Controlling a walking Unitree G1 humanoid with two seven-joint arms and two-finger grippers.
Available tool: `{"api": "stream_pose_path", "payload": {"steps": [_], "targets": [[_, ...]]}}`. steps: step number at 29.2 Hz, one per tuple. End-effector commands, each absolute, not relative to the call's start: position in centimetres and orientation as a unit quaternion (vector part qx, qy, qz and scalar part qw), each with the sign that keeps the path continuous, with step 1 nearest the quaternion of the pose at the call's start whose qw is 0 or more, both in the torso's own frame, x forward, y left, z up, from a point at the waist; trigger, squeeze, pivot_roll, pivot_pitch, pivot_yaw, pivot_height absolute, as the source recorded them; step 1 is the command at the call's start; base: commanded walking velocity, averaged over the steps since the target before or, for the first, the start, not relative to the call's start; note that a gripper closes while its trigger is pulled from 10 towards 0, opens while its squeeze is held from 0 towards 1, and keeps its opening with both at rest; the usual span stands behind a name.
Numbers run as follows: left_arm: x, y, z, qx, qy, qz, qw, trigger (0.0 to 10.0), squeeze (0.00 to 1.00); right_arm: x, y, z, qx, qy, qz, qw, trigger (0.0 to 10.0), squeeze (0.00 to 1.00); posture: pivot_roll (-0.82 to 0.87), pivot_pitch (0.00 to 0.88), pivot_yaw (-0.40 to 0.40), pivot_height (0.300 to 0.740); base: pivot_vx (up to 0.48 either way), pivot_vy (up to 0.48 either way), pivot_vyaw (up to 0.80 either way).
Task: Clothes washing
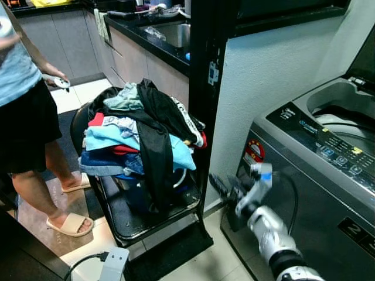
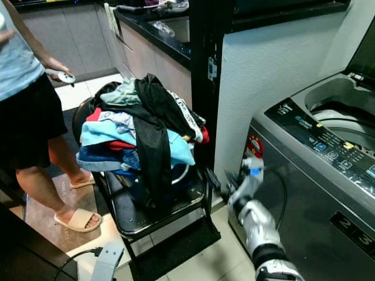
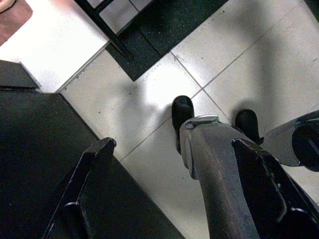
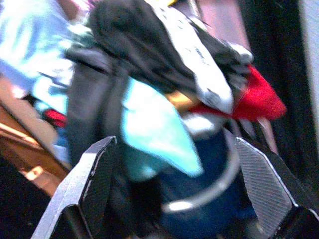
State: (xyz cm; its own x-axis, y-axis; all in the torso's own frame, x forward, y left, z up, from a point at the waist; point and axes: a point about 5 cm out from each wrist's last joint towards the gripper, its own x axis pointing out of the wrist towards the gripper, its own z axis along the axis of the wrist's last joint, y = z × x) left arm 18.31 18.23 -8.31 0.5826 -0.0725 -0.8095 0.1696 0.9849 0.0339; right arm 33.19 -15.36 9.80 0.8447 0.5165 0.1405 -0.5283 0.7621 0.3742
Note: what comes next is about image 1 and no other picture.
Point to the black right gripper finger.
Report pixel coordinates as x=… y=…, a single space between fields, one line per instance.
x=217 y=185
x=233 y=182

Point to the white handheld controller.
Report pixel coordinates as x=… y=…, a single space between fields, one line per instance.
x=62 y=84

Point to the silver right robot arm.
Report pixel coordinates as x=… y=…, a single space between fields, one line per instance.
x=272 y=234

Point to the person's forearm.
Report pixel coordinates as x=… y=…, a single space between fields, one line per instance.
x=35 y=54

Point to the grey top-load washing machine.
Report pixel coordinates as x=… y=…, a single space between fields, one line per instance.
x=310 y=202

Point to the person's hand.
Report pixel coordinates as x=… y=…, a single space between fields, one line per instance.
x=53 y=75

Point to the round red washer sticker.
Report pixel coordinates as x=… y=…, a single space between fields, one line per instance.
x=255 y=151

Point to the white garment with black print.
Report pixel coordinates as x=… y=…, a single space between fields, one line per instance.
x=188 y=123

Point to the dark blue garment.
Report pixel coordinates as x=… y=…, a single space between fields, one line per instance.
x=136 y=196

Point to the black chair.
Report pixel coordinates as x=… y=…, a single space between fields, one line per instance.
x=136 y=223

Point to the black washer control panel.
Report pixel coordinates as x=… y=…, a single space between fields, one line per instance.
x=328 y=146

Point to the white patterned garment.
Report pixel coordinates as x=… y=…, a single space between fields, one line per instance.
x=120 y=124

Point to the light blue garment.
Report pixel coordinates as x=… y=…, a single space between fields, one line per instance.
x=111 y=139

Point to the blue denim garment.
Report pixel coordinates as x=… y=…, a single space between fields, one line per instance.
x=102 y=163

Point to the grey-green garment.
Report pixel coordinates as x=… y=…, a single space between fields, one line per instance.
x=123 y=100

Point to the black kitchen countertop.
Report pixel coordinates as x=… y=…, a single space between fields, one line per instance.
x=170 y=57

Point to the red garment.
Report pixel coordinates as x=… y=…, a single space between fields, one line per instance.
x=96 y=120

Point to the beige slipper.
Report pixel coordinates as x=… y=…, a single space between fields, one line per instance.
x=77 y=186
x=73 y=224

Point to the beige kitchen cabinet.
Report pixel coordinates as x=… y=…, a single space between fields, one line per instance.
x=140 y=64

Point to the steel kitchen sink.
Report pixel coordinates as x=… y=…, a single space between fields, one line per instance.
x=176 y=34

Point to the clear plastic bottle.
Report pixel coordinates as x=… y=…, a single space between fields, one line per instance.
x=155 y=33

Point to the dark washer lid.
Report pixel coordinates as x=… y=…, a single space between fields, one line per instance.
x=366 y=58

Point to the hanging kitchen towel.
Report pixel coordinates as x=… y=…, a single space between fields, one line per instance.
x=102 y=24

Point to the dark furniture panel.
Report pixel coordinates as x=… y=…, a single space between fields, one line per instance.
x=26 y=252

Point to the person in light blue shirt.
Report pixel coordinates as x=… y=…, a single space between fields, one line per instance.
x=23 y=120

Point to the grey kitchen cabinet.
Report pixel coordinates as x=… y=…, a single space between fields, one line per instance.
x=58 y=44

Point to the yellow item on counter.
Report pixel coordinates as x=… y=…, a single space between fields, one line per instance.
x=51 y=3

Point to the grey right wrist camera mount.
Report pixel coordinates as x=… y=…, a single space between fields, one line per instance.
x=260 y=187

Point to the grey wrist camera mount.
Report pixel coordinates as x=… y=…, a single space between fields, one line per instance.
x=115 y=264
x=260 y=187

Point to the white frame latch plate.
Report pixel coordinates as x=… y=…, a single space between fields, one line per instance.
x=213 y=73

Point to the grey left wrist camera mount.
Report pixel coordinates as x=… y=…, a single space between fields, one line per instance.
x=115 y=264

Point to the black door frame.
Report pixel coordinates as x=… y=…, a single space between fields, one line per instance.
x=202 y=35

